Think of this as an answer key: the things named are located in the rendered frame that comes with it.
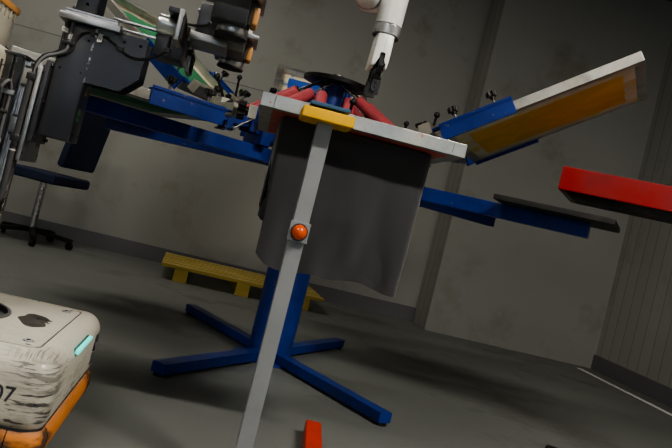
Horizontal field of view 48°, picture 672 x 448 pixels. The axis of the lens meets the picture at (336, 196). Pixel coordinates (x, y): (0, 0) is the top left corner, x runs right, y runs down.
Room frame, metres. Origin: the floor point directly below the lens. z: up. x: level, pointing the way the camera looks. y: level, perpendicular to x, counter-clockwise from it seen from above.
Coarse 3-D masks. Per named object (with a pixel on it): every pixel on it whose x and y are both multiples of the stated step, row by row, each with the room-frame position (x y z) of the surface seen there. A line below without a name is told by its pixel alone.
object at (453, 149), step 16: (272, 96) 2.04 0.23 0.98; (288, 112) 2.06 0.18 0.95; (368, 128) 2.07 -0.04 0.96; (384, 128) 2.07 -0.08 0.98; (400, 128) 2.08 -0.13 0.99; (416, 144) 2.09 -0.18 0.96; (432, 144) 2.09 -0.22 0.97; (448, 144) 2.09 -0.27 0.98; (464, 144) 2.10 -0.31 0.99; (432, 160) 2.36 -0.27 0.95; (448, 160) 2.25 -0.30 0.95
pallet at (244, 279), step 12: (168, 264) 5.31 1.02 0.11; (180, 264) 5.49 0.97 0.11; (192, 264) 5.67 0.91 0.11; (204, 264) 5.86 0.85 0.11; (216, 264) 6.09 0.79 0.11; (180, 276) 5.33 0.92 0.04; (216, 276) 5.37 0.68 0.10; (228, 276) 5.45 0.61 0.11; (240, 276) 5.65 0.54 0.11; (252, 276) 5.86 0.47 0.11; (264, 276) 6.11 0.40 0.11; (240, 288) 5.41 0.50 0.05
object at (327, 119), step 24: (312, 120) 1.87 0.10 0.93; (336, 120) 1.82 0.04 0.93; (312, 144) 1.86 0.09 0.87; (312, 168) 1.86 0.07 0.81; (312, 192) 1.87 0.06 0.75; (288, 240) 1.86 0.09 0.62; (288, 264) 1.86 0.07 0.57; (288, 288) 1.87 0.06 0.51; (264, 336) 1.86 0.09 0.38; (264, 360) 1.86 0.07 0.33; (264, 384) 1.87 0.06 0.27; (240, 432) 1.86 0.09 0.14
